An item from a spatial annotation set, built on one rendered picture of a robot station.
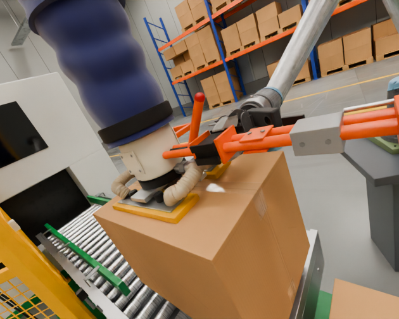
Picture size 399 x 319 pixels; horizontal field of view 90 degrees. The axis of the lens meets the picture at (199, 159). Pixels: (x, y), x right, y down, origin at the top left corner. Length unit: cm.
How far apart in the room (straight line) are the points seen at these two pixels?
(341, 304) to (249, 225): 54
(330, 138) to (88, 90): 52
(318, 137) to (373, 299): 69
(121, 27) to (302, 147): 49
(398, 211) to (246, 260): 103
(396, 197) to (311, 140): 101
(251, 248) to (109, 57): 54
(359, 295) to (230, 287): 59
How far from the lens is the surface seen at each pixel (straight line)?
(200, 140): 49
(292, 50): 87
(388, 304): 96
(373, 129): 35
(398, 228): 147
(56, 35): 61
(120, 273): 142
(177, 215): 50
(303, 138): 36
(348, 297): 95
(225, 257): 42
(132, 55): 58
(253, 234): 49
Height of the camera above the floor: 136
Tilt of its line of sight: 21 degrees down
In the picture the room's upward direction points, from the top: 23 degrees counter-clockwise
